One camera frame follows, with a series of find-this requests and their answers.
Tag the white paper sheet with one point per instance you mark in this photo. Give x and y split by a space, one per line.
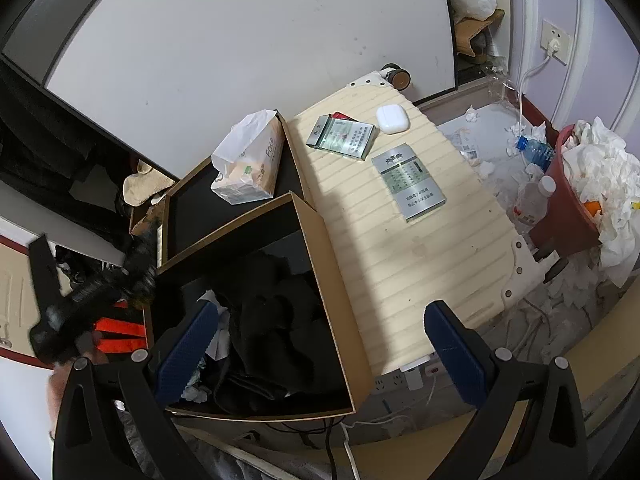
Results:
220 347

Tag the deep black-lined cardboard box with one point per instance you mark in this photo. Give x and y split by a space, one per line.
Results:
345 320

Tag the soft tissue pack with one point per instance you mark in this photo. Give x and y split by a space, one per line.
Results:
255 170

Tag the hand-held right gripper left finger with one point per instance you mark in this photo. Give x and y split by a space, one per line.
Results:
187 355

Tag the white wardrobe sliding door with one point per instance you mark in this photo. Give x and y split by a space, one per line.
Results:
250 35

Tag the clear plastic wrapper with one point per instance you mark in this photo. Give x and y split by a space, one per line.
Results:
502 85

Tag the white earbuds case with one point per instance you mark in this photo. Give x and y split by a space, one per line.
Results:
392 118

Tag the silver cigarette pack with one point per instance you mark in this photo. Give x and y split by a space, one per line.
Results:
407 185

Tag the shallow black-lined cardboard box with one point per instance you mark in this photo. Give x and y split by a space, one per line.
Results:
200 220

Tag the black garment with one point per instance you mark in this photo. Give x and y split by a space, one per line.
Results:
280 320

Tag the red trash bin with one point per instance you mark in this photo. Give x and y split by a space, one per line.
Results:
565 220

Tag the cream door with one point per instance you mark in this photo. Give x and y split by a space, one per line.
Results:
15 285

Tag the cream fleece garment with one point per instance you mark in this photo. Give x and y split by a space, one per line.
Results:
140 185

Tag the folded brown cardboard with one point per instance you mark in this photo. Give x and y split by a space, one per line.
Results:
470 35

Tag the white power strip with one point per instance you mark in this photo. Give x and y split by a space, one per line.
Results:
387 385

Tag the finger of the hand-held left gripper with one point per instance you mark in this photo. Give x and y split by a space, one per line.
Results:
142 270

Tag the crumpled white tissue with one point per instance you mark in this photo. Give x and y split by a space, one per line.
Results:
195 394

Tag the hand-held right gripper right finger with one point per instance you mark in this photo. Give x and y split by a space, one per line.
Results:
457 355

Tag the clear bottle with white cap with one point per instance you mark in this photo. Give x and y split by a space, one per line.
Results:
530 202

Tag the row of hanging black clothes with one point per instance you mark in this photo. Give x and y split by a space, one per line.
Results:
50 160

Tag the open green cigarette pack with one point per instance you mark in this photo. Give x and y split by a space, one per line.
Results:
345 137

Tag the white wall outlet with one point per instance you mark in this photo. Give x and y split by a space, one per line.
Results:
562 32

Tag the red bin with tissues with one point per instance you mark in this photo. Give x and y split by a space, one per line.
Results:
610 170

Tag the blue-label water bottle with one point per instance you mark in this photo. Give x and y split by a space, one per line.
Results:
537 150

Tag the scattered crumpled floor tissues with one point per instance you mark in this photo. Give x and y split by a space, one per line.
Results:
565 295

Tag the person's left hand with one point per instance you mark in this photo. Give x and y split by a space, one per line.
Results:
56 390

